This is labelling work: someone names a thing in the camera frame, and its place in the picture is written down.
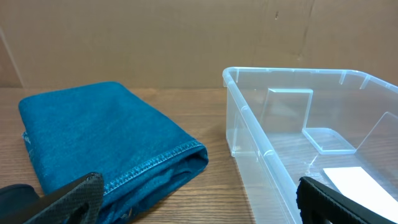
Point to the brown cardboard backdrop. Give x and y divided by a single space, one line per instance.
171 44

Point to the white label in bin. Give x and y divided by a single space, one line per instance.
356 184

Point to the blue denim cloth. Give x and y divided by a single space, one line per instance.
142 154

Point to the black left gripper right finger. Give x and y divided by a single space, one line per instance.
319 204

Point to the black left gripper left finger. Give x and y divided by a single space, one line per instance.
77 202

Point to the clear plastic storage bin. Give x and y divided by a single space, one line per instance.
286 123

